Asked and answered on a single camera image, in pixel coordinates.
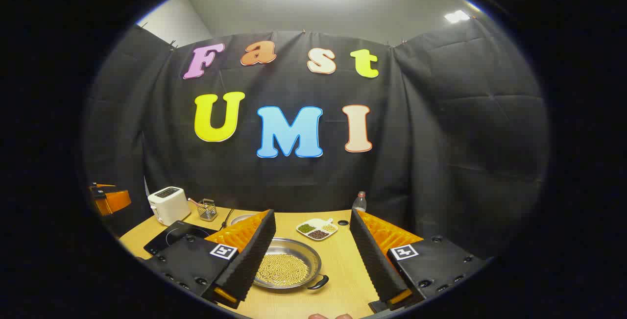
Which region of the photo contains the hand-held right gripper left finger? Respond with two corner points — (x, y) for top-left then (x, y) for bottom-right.
(136, 209), (276, 310)

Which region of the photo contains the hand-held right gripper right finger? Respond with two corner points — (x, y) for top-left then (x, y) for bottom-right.
(349, 210), (490, 314)

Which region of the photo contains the stainless steel pot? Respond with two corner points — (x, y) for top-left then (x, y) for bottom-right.
(252, 237), (330, 294)

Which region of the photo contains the black induction cooktop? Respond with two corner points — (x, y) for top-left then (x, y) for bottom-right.
(144, 220), (218, 257)

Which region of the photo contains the pile of soybeans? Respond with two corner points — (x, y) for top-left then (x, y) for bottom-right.
(256, 254), (310, 286)

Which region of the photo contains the white toaster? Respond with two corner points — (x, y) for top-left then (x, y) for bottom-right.
(147, 187), (192, 226)

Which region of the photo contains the white divided dish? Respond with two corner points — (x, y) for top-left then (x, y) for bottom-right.
(296, 218), (338, 241)

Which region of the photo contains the wire mesh basket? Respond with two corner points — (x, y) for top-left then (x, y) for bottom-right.
(197, 198), (218, 222)

